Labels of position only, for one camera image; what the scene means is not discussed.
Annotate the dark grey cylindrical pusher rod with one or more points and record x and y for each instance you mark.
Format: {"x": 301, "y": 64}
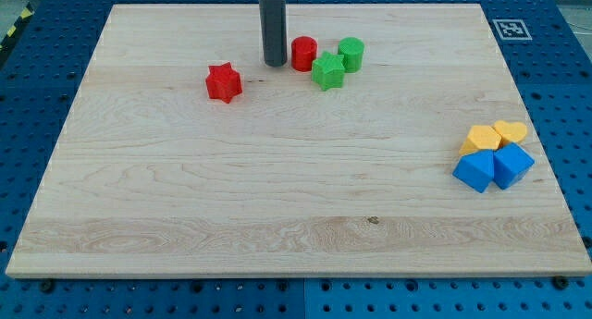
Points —
{"x": 274, "y": 31}

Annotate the green star block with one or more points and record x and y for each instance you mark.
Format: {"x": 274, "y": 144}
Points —
{"x": 328, "y": 71}

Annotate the red star block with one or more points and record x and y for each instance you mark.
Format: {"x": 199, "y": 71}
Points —
{"x": 223, "y": 82}

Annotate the red cylinder block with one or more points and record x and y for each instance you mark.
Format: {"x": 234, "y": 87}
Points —
{"x": 303, "y": 53}

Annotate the green cylinder block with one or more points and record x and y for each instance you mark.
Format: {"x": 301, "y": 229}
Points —
{"x": 352, "y": 50}

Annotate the light wooden board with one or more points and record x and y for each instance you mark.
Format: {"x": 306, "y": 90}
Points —
{"x": 150, "y": 178}

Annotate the white fiducial marker tag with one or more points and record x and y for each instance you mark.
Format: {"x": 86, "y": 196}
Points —
{"x": 512, "y": 29}

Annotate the yellow black hazard tape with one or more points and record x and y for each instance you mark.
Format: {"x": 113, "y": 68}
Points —
{"x": 17, "y": 28}

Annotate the yellow pentagon block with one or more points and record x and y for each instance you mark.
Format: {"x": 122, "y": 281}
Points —
{"x": 479, "y": 138}

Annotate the blue pentagon block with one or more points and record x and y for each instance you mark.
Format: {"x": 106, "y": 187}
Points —
{"x": 476, "y": 170}

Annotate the yellow heart block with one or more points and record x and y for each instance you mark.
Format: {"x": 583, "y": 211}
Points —
{"x": 510, "y": 132}

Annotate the blue cube block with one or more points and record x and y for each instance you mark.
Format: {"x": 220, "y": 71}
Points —
{"x": 511, "y": 163}

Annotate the black bolt left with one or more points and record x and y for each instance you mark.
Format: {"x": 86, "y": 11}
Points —
{"x": 47, "y": 286}

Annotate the black bolt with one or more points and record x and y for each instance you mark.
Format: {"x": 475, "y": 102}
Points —
{"x": 560, "y": 282}
{"x": 47, "y": 286}

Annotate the black bolt right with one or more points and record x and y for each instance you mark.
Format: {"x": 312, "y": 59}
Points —
{"x": 560, "y": 282}

